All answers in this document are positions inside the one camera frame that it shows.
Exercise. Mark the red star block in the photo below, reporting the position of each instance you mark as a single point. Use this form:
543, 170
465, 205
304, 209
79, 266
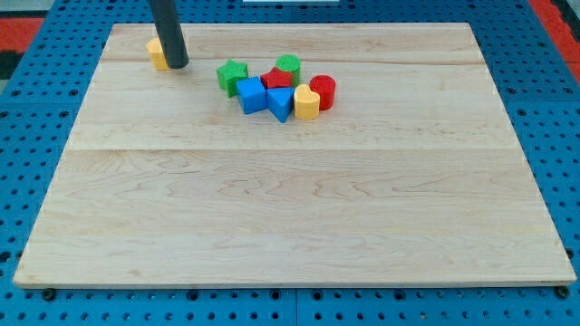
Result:
276, 78

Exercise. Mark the green star block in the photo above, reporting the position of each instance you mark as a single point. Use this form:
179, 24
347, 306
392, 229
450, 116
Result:
229, 74

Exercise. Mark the yellow heart block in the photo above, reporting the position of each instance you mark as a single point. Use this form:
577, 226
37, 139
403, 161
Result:
307, 103

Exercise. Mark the blue triangle block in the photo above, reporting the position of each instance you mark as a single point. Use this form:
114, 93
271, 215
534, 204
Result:
280, 102

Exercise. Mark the blue cube block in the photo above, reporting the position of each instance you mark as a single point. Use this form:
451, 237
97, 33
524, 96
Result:
251, 95

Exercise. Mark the red cylinder block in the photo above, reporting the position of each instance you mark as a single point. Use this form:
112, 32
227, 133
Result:
325, 86

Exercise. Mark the green cylinder block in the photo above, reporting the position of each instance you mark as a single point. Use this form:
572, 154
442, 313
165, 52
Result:
290, 63

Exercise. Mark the light wooden board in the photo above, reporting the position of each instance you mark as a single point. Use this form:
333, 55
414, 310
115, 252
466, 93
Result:
414, 178

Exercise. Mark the yellow block behind rod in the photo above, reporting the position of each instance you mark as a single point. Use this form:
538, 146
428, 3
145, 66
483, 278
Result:
156, 53

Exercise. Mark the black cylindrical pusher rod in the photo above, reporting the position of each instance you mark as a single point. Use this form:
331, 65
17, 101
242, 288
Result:
166, 19

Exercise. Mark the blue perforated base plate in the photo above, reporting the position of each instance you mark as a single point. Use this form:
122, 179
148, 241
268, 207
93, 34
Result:
39, 104

